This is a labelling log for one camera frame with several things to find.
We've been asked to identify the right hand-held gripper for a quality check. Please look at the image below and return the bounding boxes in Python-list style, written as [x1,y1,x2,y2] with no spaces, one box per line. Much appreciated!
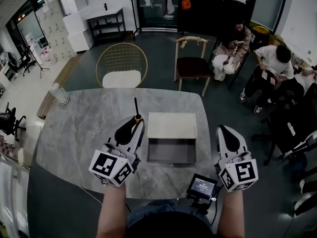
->
[214,124,259,193]

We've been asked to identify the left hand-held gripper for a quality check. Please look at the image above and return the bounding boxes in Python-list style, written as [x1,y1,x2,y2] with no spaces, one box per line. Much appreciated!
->
[88,115,146,188]

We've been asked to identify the white box with grey inside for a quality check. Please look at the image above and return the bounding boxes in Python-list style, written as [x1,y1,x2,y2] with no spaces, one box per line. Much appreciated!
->
[146,112,199,165]

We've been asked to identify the person's left forearm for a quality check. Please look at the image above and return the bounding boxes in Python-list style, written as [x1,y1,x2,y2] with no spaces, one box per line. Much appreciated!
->
[96,182,127,238]

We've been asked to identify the person's right forearm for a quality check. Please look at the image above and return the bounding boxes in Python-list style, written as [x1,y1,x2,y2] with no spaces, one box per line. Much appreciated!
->
[216,189,246,238]

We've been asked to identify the small black screen device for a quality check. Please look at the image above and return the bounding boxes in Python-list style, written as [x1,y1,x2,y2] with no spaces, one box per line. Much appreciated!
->
[186,173,219,200]

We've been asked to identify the black office chair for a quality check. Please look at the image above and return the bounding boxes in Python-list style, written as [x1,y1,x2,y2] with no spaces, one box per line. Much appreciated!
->
[7,52,35,77]
[251,82,317,167]
[0,102,27,142]

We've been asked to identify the person's blue jeans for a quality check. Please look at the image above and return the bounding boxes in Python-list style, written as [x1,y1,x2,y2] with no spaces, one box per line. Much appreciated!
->
[126,199,213,229]

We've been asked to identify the white cylindrical appliance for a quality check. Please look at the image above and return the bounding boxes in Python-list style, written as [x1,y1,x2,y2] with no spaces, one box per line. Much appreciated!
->
[48,82,70,106]

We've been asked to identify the wooden chair with dark seat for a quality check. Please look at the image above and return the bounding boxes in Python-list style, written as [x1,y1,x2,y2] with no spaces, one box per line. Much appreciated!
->
[173,36,214,97]

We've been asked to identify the black tripod stand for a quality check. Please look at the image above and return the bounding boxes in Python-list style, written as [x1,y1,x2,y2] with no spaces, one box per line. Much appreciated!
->
[18,25,51,79]

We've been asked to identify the yellow bin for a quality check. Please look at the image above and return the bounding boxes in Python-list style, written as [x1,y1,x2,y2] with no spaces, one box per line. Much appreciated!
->
[252,25,270,35]

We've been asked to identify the stack of white boxes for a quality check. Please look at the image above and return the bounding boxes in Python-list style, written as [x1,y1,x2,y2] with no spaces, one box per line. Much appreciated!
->
[57,0,95,53]

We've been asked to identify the black shelf table white top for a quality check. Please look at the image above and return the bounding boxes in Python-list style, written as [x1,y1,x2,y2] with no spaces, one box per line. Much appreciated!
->
[86,7,127,45]

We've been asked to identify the grey locker cabinet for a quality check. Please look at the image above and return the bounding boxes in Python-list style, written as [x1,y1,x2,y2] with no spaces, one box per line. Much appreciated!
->
[35,0,78,62]

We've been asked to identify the black coat rack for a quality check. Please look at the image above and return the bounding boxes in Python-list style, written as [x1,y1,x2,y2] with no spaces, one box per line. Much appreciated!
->
[125,0,140,42]

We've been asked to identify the thin white cable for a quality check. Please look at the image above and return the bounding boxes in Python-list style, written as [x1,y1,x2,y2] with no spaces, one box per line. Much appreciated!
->
[78,185,104,206]

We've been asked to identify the black device mount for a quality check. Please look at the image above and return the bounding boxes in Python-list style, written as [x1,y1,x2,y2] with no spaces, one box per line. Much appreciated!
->
[186,194,219,216]

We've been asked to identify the gold wire chair white cushion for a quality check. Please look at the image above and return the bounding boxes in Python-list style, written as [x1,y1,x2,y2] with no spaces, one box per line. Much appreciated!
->
[95,42,149,89]

